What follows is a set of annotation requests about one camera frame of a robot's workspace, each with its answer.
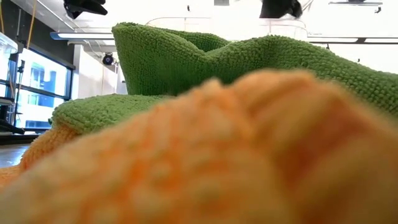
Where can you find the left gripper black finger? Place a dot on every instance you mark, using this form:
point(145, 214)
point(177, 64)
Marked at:
point(96, 10)

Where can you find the clear plastic basket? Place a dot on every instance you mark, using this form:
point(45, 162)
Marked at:
point(7, 43)

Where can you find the green microfiber towel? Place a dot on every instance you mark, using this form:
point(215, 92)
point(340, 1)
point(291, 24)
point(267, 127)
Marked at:
point(174, 62)

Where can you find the orange microfiber towel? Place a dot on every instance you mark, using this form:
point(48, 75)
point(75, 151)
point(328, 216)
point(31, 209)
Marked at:
point(217, 155)

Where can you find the ceiling light bar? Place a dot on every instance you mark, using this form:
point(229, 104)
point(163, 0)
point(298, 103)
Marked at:
point(84, 35)

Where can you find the black round spotlight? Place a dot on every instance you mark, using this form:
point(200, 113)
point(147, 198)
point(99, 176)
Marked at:
point(108, 59)

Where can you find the large window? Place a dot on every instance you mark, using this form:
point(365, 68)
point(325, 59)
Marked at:
point(43, 77)

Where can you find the black tripod stand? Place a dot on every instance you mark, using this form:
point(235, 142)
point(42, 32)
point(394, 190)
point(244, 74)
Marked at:
point(19, 93)

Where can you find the black aluminium table frame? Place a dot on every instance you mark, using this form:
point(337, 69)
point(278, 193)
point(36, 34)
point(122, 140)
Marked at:
point(18, 139)

